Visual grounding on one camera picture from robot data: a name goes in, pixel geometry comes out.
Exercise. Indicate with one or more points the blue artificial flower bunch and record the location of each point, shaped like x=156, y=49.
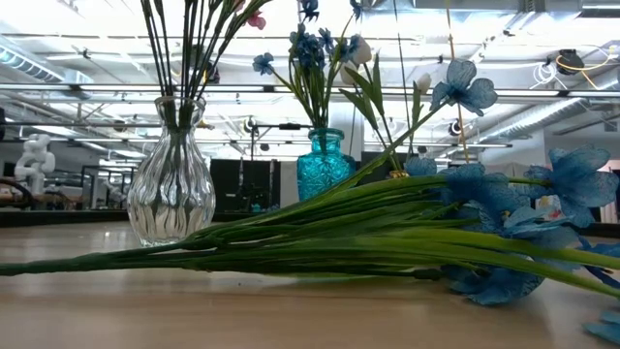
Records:
x=290, y=252
x=581, y=179
x=310, y=48

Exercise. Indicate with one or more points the clear ribbed glass vase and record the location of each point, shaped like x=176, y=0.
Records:
x=169, y=208

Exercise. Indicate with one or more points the teal patterned glass vase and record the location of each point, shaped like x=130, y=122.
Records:
x=322, y=169

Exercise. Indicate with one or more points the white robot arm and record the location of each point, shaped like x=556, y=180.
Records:
x=36, y=160

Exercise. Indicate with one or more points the dark workbench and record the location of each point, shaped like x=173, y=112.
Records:
x=48, y=218

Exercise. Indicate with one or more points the small amber glass vase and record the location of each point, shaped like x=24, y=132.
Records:
x=398, y=174

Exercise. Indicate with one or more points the white artificial tulip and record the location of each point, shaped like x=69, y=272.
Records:
x=348, y=76
x=363, y=52
x=424, y=82

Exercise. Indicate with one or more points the long ceiling light bar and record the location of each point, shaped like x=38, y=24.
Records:
x=242, y=89

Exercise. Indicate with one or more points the black boom stand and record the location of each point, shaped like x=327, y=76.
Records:
x=289, y=126

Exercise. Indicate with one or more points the black cabinet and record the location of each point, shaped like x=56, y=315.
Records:
x=242, y=179

